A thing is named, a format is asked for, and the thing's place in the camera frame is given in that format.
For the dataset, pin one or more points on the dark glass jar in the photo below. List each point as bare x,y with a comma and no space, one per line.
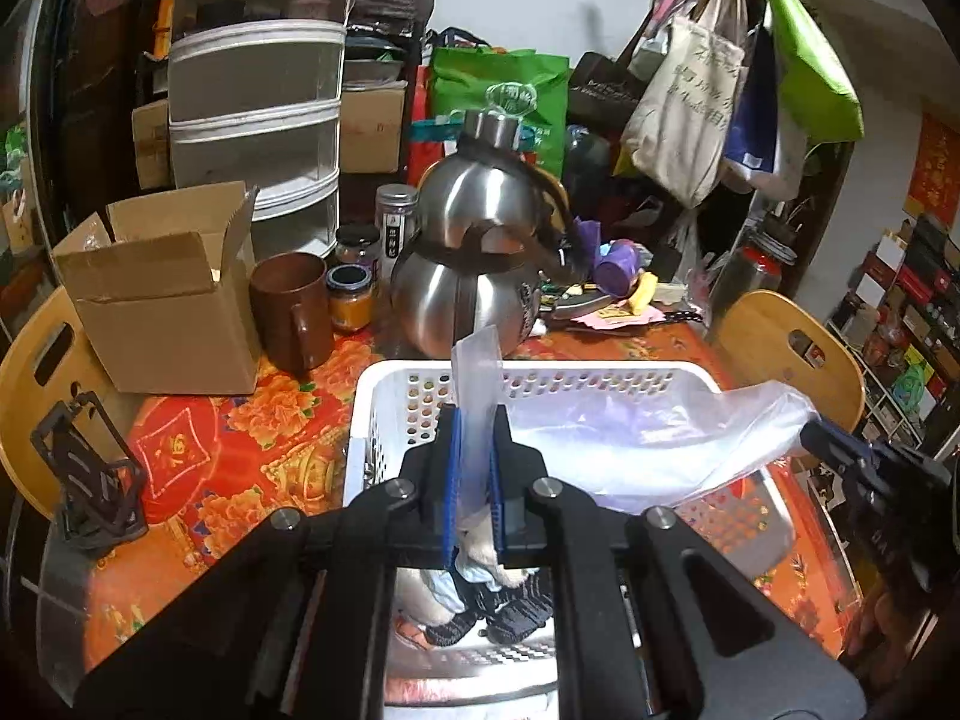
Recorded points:
356,247

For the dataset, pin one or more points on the purple plastic item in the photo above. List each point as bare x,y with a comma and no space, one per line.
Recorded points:
622,270

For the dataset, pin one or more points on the glass jar red lid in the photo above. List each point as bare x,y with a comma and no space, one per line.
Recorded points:
750,277

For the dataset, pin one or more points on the brown ceramic mug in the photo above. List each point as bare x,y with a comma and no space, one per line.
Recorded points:
285,307

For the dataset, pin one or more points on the wooden chair with cutouts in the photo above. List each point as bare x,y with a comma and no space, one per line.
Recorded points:
757,337

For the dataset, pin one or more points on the bright green hanging bag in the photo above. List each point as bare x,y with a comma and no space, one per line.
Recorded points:
810,67

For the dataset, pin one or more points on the flat brown cardboard box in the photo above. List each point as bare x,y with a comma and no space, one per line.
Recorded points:
371,127

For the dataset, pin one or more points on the red wall hanging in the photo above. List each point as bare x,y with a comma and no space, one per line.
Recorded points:
934,165

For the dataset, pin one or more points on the black handbag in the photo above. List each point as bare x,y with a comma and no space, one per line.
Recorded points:
600,90

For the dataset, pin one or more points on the open cardboard box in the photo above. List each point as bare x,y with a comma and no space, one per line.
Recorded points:
172,315

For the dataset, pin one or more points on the small crinkled transparent bag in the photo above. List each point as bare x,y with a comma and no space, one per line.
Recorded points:
686,255

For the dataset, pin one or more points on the small cardboard box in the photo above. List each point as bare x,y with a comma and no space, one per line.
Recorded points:
150,142

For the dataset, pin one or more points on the yellow banana shaped item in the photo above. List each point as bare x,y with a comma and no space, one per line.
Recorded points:
643,292

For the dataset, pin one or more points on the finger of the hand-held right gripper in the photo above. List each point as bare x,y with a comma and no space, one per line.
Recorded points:
840,444
862,484

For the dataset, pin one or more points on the wooden chair with slot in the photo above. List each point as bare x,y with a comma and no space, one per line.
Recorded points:
22,420

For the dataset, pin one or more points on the clear plastic bag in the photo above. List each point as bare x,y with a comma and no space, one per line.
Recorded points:
637,457

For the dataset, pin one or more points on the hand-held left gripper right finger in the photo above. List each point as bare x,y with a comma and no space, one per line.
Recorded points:
496,495

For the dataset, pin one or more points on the beige canvas tote bag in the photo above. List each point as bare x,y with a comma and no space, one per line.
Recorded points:
690,105

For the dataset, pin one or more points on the white perforated plastic basket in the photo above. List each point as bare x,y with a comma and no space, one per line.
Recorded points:
600,369

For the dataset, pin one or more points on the red paper bag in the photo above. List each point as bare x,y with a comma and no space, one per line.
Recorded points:
427,157

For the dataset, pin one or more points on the cluttered storage shelf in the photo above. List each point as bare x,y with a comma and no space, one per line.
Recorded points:
900,315

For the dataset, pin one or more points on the red floral tablecloth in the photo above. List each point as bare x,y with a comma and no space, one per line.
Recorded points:
247,450

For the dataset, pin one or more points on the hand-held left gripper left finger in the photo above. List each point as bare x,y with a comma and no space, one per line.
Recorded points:
450,495

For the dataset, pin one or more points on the person's right hand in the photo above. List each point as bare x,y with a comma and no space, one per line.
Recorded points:
892,626

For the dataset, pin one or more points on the tall steel-lid jar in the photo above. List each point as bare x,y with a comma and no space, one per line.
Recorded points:
394,240

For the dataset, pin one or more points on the orange glass jar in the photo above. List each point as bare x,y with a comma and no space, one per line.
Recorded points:
351,311

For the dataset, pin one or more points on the black folding phone stand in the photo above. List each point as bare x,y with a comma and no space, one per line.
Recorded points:
97,517

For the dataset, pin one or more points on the white and blue hanging bag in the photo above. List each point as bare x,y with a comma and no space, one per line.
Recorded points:
757,135

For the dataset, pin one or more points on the plush toy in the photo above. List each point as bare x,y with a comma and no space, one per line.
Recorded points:
510,577

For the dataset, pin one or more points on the stacked plastic drawer unit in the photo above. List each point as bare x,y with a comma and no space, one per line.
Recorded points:
255,150

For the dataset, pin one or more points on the dark glass door cabinet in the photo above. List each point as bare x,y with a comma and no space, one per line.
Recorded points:
75,52

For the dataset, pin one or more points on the green shopping bag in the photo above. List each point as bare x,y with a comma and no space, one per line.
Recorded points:
472,82

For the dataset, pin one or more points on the stainless steel kettle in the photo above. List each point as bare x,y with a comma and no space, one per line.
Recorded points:
465,195

